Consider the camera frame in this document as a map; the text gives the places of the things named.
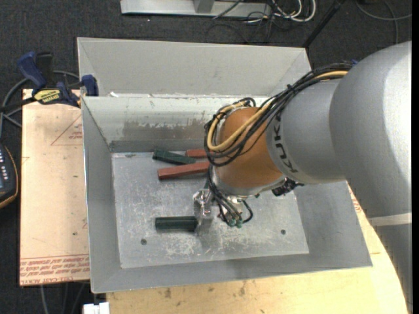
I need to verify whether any brown cardboard board, red print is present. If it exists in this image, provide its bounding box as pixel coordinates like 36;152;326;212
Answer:
19;88;91;287

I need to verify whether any red-brown flat block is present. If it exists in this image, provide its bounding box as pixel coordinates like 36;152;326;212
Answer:
185;148;209;159
157;161;211;181

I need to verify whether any grey metal bin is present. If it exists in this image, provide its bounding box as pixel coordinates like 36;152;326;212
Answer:
77;37;373;294

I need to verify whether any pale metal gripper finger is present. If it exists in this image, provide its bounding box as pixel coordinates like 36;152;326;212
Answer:
194;213;214;236
192;190;211;216

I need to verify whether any black cylinder on white bracket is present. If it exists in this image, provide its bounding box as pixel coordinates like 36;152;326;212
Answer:
271;176;304;198

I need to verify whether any dark green flat block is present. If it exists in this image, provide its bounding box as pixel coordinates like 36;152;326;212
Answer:
152;148;197;166
155;216;198;233

